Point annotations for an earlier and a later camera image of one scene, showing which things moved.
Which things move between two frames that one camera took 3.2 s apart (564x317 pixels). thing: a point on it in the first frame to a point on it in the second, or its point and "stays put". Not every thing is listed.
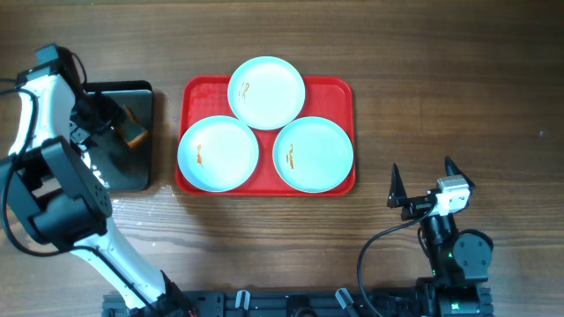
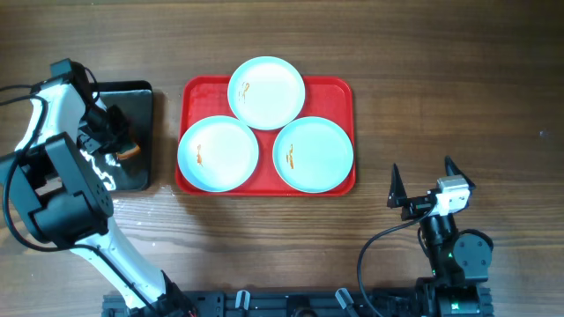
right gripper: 415,205 stays put
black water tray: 122,168 stays put
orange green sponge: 135,132 to 129,151
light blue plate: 218,153 stays put
